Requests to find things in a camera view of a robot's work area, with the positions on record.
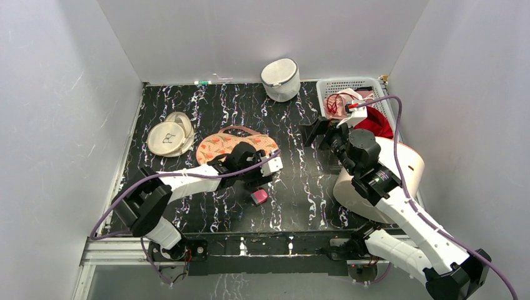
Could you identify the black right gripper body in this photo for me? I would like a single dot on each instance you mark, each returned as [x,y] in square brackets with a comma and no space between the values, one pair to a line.
[324,132]

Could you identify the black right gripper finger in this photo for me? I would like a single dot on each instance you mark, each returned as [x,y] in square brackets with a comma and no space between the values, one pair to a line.
[316,128]
[326,130]

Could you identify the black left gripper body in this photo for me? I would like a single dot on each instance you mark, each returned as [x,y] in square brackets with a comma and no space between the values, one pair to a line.
[253,177]

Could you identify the floral mesh laundry bag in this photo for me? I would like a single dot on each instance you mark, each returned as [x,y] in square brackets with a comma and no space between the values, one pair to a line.
[226,140]

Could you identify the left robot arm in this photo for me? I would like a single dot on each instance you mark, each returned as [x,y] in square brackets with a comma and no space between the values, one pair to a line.
[142,204]

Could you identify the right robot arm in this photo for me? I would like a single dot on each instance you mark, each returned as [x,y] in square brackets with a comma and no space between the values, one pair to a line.
[375,168]

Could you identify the pink bra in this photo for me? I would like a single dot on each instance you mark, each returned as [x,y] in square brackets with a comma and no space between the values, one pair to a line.
[335,104]

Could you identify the red bra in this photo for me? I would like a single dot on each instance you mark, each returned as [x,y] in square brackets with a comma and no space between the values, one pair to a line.
[377,123]

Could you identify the white cylindrical mesh laundry bag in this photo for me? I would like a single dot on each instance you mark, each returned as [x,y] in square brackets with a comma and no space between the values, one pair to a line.
[281,79]

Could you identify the cream round laundry bag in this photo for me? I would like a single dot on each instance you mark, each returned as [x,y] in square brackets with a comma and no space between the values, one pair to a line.
[173,137]

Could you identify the pink and grey stamp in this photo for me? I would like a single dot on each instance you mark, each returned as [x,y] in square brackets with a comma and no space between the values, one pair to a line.
[259,196]

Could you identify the white plastic basket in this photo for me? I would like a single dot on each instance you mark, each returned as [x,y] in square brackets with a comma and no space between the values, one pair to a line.
[326,87]

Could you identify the green white small tube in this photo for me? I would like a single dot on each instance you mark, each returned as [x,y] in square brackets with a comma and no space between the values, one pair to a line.
[203,83]

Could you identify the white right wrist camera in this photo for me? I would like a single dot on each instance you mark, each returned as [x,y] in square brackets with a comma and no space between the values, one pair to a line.
[356,113]

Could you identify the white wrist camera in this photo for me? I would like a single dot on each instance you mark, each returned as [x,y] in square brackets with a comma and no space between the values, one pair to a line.
[356,113]
[271,166]

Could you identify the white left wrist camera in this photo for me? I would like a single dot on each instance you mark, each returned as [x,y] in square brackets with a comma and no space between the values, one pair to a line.
[271,166]

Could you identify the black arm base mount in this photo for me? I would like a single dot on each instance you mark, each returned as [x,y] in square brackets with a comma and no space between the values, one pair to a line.
[335,253]

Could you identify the aluminium frame rail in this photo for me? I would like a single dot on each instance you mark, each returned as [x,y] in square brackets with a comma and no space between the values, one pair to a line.
[114,251]

